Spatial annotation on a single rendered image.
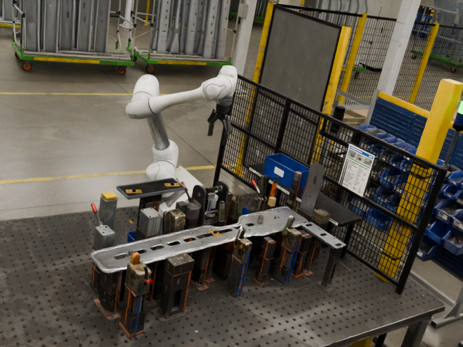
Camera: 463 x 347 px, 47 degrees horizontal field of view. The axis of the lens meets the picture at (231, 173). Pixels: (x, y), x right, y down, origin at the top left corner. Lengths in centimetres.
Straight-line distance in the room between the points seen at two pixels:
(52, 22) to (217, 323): 739
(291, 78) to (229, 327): 322
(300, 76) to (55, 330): 356
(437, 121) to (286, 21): 275
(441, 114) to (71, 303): 222
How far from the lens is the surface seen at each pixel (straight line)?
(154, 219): 281
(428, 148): 322
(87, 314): 277
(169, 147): 356
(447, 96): 315
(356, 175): 348
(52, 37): 953
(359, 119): 551
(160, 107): 305
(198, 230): 295
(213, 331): 276
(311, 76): 520
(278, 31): 568
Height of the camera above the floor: 247
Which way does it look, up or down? 23 degrees down
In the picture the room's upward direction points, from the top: 11 degrees clockwise
